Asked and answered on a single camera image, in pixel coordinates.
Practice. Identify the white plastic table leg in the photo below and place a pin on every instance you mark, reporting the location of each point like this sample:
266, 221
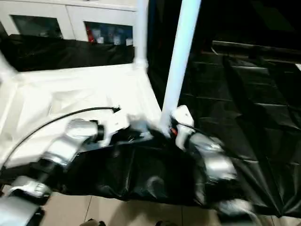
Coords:
141, 30
7, 68
183, 51

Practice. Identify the white plastic table top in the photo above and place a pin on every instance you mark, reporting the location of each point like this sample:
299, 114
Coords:
70, 82

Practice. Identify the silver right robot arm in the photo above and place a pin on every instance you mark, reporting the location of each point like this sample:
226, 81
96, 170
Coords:
218, 160

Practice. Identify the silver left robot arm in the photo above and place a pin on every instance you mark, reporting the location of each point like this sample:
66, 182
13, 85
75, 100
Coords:
77, 129

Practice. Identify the black table mat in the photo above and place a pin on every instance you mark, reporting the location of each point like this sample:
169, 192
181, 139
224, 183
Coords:
145, 169

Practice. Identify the dark brown round object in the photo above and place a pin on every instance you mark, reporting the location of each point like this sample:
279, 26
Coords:
94, 223

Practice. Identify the black long bar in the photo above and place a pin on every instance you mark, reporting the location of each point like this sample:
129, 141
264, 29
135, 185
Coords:
254, 46

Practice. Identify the white glass-door cabinet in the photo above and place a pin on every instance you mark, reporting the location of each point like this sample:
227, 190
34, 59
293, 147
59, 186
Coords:
65, 11

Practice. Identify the white flat board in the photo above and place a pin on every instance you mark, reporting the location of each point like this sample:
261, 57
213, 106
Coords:
298, 67

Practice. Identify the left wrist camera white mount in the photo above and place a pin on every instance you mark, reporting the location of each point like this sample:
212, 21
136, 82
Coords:
117, 122

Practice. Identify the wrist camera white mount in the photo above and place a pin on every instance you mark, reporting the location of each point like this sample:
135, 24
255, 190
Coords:
183, 115
117, 122

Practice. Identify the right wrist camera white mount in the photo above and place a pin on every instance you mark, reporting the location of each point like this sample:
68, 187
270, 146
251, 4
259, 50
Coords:
183, 115

